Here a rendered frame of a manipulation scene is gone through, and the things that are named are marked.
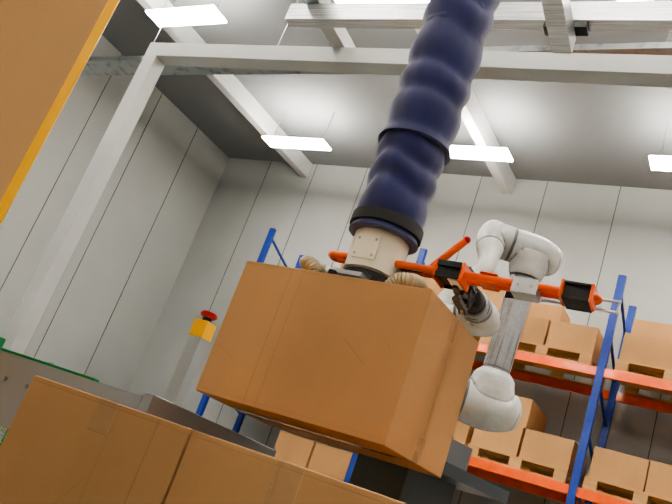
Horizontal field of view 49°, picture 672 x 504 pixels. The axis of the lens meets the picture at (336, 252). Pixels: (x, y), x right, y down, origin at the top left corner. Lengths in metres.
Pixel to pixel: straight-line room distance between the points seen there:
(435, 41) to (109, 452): 1.63
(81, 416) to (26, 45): 0.76
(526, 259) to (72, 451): 1.87
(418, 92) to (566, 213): 9.56
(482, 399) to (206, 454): 1.54
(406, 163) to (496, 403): 0.93
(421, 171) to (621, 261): 9.18
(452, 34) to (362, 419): 1.27
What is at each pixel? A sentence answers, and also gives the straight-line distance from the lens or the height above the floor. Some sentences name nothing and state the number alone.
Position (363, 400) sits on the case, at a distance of 1.84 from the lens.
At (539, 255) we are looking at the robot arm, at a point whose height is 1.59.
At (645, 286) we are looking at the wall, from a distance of 11.12.
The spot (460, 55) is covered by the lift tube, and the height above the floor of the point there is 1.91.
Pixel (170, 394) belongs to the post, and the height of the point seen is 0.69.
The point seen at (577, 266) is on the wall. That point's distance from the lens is 11.38.
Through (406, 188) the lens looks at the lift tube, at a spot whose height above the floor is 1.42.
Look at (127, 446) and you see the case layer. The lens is 1.38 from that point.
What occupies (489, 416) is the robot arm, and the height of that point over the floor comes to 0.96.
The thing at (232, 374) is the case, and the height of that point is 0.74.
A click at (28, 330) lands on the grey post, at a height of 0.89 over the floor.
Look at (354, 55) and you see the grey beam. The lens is 4.95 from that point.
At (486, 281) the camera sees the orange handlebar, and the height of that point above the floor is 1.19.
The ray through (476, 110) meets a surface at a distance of 10.62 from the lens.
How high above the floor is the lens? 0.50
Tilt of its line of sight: 18 degrees up
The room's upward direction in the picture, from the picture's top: 20 degrees clockwise
